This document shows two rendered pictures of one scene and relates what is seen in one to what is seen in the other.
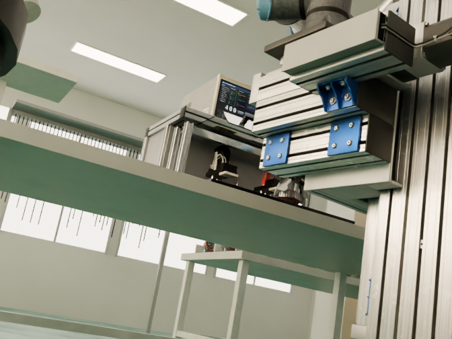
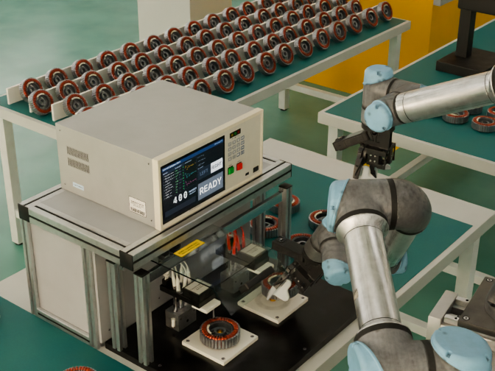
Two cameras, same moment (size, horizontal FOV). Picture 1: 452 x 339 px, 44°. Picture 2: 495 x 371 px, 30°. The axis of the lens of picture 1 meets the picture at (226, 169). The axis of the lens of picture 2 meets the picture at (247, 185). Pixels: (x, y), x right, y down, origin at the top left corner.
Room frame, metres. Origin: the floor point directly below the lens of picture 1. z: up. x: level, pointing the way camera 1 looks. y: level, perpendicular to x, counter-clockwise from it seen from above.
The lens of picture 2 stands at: (0.23, 0.78, 2.33)
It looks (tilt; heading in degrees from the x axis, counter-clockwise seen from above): 27 degrees down; 335
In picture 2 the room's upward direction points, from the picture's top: straight up
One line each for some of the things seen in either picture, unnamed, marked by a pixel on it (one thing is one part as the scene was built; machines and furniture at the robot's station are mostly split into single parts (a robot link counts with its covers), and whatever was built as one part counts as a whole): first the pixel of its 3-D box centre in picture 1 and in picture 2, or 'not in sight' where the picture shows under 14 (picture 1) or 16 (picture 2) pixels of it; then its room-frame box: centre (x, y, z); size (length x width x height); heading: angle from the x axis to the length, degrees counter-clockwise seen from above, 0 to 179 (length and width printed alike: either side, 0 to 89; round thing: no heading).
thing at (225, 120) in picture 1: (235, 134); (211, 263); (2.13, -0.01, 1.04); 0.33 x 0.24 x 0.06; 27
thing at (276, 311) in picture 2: not in sight; (272, 301); (2.24, -0.25, 0.78); 0.15 x 0.15 x 0.01; 27
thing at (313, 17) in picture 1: (325, 34); not in sight; (1.34, -0.20, 1.09); 0.15 x 0.15 x 0.10
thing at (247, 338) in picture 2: not in sight; (219, 340); (2.14, -0.04, 0.78); 0.15 x 0.15 x 0.01; 27
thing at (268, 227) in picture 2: not in sight; (265, 226); (2.66, -0.43, 0.77); 0.11 x 0.11 x 0.04
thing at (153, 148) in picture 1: (151, 166); (62, 281); (2.40, 0.33, 0.91); 0.28 x 0.03 x 0.32; 27
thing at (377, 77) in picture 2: not in sight; (378, 87); (2.13, -0.49, 1.45); 0.09 x 0.08 x 0.11; 28
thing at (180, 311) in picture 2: not in sight; (180, 314); (2.27, 0.03, 0.80); 0.08 x 0.05 x 0.06; 117
